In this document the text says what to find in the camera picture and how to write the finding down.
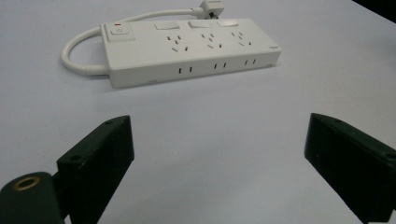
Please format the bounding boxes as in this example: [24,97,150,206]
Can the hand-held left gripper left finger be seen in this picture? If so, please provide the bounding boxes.
[56,115,135,224]

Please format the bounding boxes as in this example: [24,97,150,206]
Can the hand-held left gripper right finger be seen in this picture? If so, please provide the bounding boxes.
[304,112,396,224]

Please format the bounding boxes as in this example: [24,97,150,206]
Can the white power strip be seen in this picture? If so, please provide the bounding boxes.
[99,18,283,90]

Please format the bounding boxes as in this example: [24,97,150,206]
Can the white power plug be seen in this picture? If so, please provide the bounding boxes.
[198,0,225,19]

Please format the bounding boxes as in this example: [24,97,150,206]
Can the white power strip cable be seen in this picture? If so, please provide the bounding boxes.
[60,8,204,77]

